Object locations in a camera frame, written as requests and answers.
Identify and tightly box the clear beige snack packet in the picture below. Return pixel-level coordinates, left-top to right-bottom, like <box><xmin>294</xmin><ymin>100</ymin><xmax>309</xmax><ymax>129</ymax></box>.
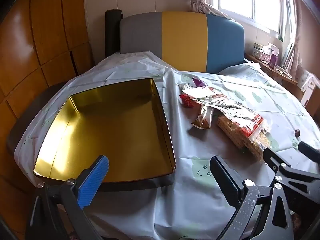
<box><xmin>246</xmin><ymin>127</ymin><xmax>272</xmax><ymax>161</ymax></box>

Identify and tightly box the purple box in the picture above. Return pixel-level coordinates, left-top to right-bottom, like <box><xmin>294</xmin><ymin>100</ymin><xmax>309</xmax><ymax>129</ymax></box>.
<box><xmin>269</xmin><ymin>53</ymin><xmax>280</xmax><ymax>69</ymax></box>

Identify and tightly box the pale hanging curtain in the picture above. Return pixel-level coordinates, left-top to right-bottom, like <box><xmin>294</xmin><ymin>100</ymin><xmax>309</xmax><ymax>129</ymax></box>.
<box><xmin>277</xmin><ymin>0</ymin><xmax>303</xmax><ymax>73</ymax></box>

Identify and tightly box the white plastic frame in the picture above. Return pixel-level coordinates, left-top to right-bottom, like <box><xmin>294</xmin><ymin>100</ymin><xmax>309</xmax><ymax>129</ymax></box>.
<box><xmin>297</xmin><ymin>66</ymin><xmax>320</xmax><ymax>108</ymax></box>

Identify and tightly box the black rolled mat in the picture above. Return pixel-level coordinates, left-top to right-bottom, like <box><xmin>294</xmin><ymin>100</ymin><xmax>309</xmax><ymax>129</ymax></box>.
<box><xmin>105</xmin><ymin>9</ymin><xmax>123</xmax><ymax>58</ymax></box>

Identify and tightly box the grey yellow blue chair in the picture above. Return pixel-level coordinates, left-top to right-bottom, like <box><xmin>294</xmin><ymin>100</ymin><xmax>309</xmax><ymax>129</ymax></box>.
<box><xmin>119</xmin><ymin>11</ymin><xmax>245</xmax><ymax>73</ymax></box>

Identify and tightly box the orange snack packet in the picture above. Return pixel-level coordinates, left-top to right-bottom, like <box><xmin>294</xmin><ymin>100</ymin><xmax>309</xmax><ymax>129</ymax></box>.
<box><xmin>216</xmin><ymin>114</ymin><xmax>265</xmax><ymax>155</ymax></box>

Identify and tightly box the gold tin box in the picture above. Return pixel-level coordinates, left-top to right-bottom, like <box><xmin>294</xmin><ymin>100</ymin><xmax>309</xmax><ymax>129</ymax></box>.
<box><xmin>33</xmin><ymin>78</ymin><xmax>177</xmax><ymax>192</ymax></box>

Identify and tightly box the purple snack packet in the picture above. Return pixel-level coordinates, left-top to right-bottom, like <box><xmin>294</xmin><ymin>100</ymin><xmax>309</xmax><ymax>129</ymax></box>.
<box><xmin>191</xmin><ymin>77</ymin><xmax>208</xmax><ymax>88</ymax></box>

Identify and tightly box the gold small packet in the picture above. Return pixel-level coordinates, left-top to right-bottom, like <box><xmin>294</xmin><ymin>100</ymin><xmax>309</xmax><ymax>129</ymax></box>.
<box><xmin>191</xmin><ymin>105</ymin><xmax>214</xmax><ymax>130</ymax></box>

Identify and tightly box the red candy packet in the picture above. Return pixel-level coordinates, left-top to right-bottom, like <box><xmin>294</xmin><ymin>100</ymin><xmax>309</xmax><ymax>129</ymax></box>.
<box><xmin>179</xmin><ymin>94</ymin><xmax>198</xmax><ymax>108</ymax></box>

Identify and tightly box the white green box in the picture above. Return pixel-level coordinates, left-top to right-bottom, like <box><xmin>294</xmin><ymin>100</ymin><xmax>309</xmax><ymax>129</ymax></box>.
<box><xmin>252</xmin><ymin>42</ymin><xmax>265</xmax><ymax>57</ymax></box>

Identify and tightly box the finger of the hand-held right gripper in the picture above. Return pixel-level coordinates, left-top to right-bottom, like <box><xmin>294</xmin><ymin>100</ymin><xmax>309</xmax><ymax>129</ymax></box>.
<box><xmin>298</xmin><ymin>141</ymin><xmax>320</xmax><ymax>159</ymax></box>
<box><xmin>262</xmin><ymin>148</ymin><xmax>320</xmax><ymax>188</ymax></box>

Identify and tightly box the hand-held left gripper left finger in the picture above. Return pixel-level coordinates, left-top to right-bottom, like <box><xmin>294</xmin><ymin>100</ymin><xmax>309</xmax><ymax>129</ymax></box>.
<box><xmin>25</xmin><ymin>155</ymin><xmax>110</xmax><ymax>240</ymax></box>

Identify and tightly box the wooden side shelf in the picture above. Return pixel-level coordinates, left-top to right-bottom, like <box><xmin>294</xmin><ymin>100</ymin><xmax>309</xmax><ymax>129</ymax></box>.
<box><xmin>245</xmin><ymin>52</ymin><xmax>298</xmax><ymax>85</ymax></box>

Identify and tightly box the white plastic tablecloth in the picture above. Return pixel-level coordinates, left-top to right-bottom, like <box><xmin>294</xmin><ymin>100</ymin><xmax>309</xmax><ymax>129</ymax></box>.
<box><xmin>14</xmin><ymin>51</ymin><xmax>320</xmax><ymax>240</ymax></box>

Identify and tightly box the silver foil packet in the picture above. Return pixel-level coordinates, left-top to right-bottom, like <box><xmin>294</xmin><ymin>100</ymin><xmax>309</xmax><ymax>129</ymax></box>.
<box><xmin>180</xmin><ymin>87</ymin><xmax>255</xmax><ymax>125</ymax></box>

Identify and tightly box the pale tied curtain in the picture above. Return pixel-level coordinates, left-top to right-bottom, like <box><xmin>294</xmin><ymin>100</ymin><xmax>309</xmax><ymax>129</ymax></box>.
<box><xmin>184</xmin><ymin>0</ymin><xmax>240</xmax><ymax>22</ymax></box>

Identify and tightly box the wooden wardrobe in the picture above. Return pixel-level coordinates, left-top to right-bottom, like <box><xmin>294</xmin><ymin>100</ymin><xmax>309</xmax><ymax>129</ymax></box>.
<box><xmin>0</xmin><ymin>0</ymin><xmax>94</xmax><ymax>205</ymax></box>

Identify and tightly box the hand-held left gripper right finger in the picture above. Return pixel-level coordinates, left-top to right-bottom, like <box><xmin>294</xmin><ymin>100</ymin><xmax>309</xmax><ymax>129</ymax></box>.
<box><xmin>210</xmin><ymin>155</ymin><xmax>294</xmax><ymax>240</ymax></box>

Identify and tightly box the pink patterned box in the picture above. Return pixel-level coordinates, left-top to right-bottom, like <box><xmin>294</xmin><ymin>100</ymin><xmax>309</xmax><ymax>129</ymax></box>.
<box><xmin>259</xmin><ymin>42</ymin><xmax>278</xmax><ymax>64</ymax></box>

